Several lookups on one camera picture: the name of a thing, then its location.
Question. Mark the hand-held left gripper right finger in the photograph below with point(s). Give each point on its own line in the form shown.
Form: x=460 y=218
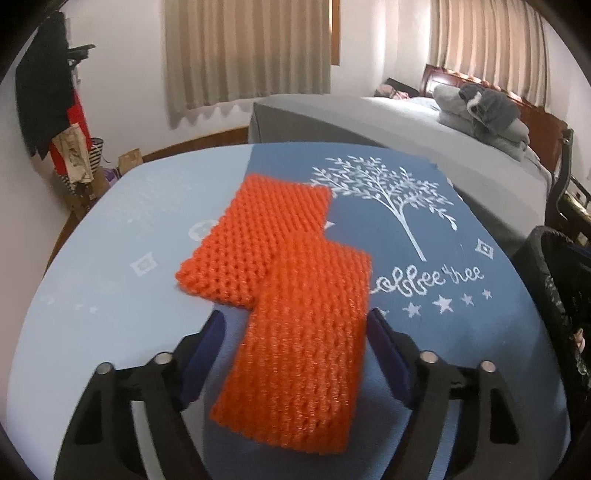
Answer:
x=388 y=355

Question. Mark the black clothes rack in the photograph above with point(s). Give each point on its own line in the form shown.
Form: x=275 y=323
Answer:
x=81 y=53

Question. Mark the black pillow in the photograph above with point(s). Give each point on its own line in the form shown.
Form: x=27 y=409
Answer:
x=399 y=85

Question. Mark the red garment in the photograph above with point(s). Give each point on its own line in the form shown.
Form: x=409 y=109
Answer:
x=79 y=113

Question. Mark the dark wooden headboard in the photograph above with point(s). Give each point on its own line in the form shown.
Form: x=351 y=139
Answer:
x=545 y=122

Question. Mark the blue printed tablecloth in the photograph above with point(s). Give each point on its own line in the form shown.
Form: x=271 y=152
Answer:
x=138 y=323

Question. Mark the pink cloth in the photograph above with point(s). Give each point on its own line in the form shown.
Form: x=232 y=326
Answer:
x=392 y=93

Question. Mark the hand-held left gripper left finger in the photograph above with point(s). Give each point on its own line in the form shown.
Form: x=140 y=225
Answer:
x=203 y=360

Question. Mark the brown paper bag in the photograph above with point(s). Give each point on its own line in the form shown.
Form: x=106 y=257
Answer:
x=130 y=161

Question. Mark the bed with grey sheet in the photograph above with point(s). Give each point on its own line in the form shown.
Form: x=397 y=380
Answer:
x=369 y=124

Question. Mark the wooden window frame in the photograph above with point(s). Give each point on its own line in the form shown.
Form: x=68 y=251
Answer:
x=335 y=32

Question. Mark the light grey folded quilt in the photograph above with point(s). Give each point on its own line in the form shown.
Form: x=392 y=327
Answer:
x=455 y=108

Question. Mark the black hanging garment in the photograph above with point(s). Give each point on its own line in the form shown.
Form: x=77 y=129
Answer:
x=44 y=92

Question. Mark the narrow beige curtain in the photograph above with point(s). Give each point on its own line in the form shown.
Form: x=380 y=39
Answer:
x=489 y=46

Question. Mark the dark grey garment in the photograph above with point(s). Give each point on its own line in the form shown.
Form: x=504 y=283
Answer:
x=496 y=108

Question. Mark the wide beige curtain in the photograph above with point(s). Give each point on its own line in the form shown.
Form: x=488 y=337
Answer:
x=249 y=50

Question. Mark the black chair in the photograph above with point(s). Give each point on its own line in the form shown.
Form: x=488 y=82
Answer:
x=561 y=184

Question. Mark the cardboard box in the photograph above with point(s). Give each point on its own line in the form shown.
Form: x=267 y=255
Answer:
x=85 y=198

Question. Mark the purple bag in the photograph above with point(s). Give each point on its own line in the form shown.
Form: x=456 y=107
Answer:
x=111 y=174

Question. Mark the black trash bin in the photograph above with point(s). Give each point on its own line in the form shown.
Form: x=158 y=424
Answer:
x=549 y=286

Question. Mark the orange foam net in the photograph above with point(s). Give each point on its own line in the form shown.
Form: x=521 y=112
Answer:
x=249 y=240
x=304 y=346

